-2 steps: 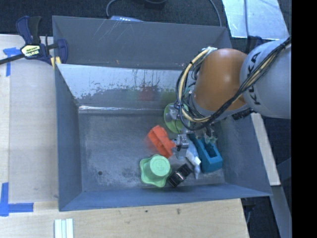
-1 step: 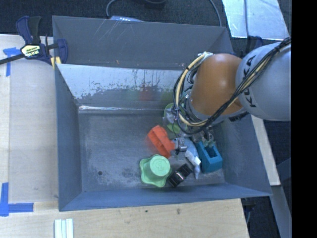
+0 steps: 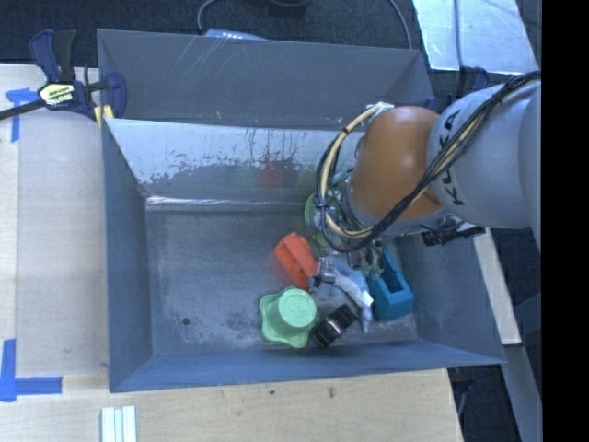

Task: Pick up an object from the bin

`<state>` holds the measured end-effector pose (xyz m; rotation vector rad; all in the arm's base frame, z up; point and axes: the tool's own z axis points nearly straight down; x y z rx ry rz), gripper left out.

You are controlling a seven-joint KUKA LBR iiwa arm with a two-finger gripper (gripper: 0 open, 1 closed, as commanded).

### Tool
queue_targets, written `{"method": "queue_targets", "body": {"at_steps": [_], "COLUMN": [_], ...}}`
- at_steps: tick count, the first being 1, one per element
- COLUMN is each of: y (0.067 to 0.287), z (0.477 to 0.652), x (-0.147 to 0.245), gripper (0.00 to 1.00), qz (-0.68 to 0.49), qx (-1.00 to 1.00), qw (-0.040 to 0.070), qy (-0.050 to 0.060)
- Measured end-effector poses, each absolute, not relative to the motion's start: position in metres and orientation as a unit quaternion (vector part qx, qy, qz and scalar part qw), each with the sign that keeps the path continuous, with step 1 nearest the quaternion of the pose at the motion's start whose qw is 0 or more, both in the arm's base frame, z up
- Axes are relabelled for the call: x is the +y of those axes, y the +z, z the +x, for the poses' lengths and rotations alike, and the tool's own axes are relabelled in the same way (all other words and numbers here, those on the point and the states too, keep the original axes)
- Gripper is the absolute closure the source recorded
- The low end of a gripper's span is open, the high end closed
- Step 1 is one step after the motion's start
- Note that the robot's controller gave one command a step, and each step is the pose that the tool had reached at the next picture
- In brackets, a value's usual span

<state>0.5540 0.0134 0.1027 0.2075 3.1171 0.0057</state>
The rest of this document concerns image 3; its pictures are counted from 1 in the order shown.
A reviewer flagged orange plastic block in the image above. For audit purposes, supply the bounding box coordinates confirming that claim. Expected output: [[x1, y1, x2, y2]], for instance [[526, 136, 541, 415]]
[[272, 231, 319, 292]]

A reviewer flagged blue rectangular box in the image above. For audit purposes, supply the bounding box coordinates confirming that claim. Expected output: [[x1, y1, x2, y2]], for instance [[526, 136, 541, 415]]
[[366, 244, 415, 324]]

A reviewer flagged black cylinder on white bracket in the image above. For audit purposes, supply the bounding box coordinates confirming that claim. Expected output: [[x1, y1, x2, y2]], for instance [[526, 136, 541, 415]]
[[421, 216, 487, 248]]

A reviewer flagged light green plastic cup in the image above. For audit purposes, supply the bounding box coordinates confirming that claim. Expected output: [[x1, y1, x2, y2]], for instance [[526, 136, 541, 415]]
[[259, 285, 320, 350]]

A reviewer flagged small black clip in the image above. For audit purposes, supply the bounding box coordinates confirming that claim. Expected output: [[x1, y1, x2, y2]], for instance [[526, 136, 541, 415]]
[[312, 302, 360, 349]]

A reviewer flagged grey metal bin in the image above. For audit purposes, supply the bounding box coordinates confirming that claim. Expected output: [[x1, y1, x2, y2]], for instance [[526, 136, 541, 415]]
[[96, 29, 508, 394]]

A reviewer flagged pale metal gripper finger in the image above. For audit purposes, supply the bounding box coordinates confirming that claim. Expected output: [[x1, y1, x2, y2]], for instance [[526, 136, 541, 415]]
[[318, 256, 341, 281], [308, 273, 336, 300]]

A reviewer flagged white cloth toy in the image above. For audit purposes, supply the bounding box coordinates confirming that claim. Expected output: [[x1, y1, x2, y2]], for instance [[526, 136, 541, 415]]
[[332, 270, 375, 334]]

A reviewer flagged pale wood board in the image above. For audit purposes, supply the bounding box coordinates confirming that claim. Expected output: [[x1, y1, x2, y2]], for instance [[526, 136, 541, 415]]
[[15, 108, 112, 379]]

